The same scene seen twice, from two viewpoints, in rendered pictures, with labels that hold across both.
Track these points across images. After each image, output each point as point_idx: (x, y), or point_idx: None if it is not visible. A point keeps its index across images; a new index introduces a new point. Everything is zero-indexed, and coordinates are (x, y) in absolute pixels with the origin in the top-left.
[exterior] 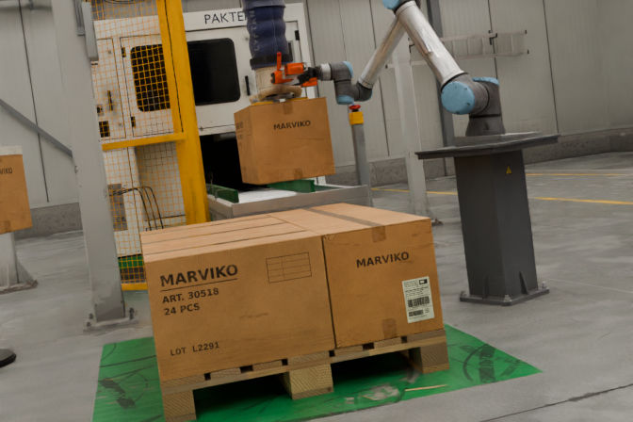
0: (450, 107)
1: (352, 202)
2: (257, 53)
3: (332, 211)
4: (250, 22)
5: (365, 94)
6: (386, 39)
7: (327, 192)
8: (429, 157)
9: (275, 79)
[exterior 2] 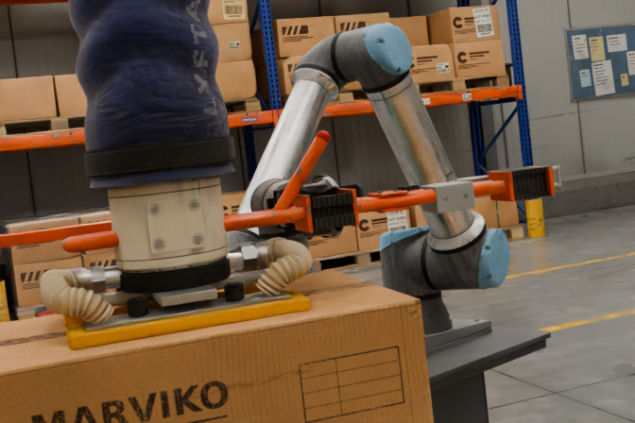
0: (496, 276)
1: None
2: (215, 124)
3: None
4: (176, 6)
5: None
6: (307, 135)
7: None
8: (447, 383)
9: (357, 215)
